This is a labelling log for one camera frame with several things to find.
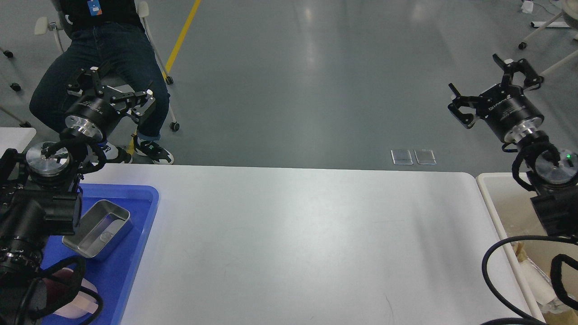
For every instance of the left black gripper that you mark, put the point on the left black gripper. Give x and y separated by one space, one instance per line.
91 115

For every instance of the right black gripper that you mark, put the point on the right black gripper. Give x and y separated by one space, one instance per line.
504 107

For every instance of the steel rectangular container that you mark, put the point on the steel rectangular container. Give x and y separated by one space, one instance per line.
101 230

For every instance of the pink mug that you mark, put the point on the pink mug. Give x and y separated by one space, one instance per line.
83 304

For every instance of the aluminium foil tray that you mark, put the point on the aluminium foil tray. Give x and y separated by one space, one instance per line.
537 283

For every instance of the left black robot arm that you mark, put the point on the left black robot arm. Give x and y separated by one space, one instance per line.
41 196

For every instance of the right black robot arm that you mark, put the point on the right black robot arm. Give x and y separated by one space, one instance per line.
539 166

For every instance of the right floor plate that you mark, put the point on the right floor plate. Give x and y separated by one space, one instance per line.
425 157

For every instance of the floor plate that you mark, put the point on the floor plate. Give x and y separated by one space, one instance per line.
402 157
425 157

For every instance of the white side table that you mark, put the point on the white side table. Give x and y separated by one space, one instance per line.
15 138

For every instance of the white plastic bin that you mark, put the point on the white plastic bin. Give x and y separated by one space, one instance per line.
512 213

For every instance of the left floor plate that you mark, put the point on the left floor plate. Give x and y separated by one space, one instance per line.
402 157

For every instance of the blue plastic tray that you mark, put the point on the blue plastic tray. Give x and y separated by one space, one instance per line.
114 275

